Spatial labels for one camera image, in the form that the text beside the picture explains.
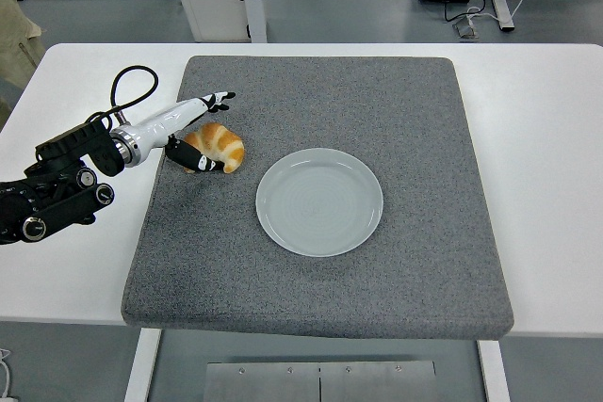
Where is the golden croissant bread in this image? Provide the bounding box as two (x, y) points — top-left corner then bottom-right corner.
(183, 121), (246, 174)

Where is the grey felt mat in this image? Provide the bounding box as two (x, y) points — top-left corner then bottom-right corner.
(121, 55), (514, 341)

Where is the white table leg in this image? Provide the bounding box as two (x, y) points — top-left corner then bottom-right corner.
(122, 328), (163, 402)
(477, 339), (513, 402)

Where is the grey metal plate with screws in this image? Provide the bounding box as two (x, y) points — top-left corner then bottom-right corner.
(204, 360), (438, 402)

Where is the pale grey round plate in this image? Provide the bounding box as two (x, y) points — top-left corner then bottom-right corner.
(254, 148), (384, 258)

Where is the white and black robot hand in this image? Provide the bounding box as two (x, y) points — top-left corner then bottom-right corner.
(127, 89), (237, 174)

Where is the grey floor socket box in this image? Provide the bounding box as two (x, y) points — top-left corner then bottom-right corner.
(452, 15), (481, 40)

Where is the white coiled cable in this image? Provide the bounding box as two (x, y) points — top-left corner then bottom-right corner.
(0, 347), (18, 402)

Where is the person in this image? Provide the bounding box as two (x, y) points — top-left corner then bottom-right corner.
(0, 0), (47, 116)

